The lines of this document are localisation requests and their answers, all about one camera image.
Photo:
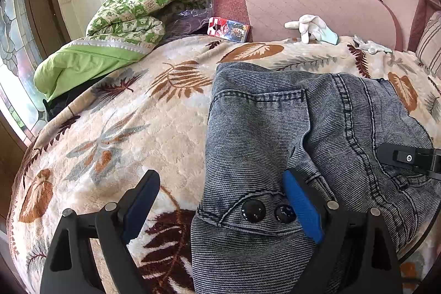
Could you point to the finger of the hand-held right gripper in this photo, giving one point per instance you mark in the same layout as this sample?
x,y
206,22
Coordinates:
x,y
396,156

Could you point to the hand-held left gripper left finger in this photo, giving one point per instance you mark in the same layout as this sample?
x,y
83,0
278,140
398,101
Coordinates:
x,y
136,218

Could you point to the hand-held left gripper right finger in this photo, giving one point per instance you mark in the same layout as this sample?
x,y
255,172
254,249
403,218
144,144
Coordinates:
x,y
303,208

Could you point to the grey denim pants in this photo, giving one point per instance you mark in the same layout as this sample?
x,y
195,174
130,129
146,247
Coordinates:
x,y
262,135

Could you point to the leaf-print beige blanket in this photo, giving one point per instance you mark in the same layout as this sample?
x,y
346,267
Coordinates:
x,y
137,128

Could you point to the white glove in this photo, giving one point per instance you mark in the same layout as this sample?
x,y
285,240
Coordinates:
x,y
372,46
311,27

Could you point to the striped floral cushion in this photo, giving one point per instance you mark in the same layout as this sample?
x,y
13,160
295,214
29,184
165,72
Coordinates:
x,y
430,42

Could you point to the black cloth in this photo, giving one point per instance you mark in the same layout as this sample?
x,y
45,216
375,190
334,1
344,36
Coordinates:
x,y
65,101

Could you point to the red and blue box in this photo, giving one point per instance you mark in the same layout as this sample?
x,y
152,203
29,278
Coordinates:
x,y
229,29

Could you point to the clear plastic bag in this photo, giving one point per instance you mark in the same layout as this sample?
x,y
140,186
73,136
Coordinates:
x,y
189,18

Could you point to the stained glass window pane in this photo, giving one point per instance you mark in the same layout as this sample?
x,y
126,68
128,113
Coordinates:
x,y
13,49

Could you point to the green patterned quilt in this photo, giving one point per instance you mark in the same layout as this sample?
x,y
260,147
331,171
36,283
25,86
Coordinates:
x,y
137,4

